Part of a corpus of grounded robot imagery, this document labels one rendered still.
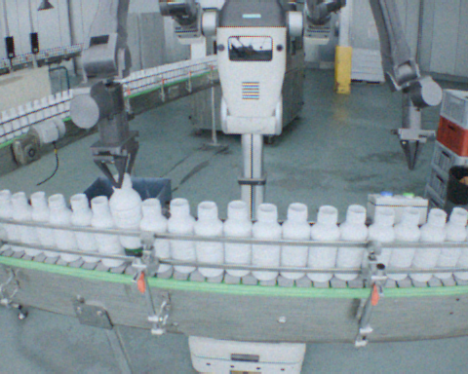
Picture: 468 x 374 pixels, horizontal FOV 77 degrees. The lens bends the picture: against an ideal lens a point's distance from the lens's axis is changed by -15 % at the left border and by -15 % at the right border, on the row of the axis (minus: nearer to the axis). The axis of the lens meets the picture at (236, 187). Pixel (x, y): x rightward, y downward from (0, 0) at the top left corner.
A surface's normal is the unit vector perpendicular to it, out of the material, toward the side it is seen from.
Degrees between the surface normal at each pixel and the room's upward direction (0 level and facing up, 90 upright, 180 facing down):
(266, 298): 90
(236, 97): 90
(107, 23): 59
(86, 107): 90
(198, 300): 90
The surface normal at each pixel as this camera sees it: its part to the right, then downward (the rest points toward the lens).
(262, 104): -0.11, 0.45
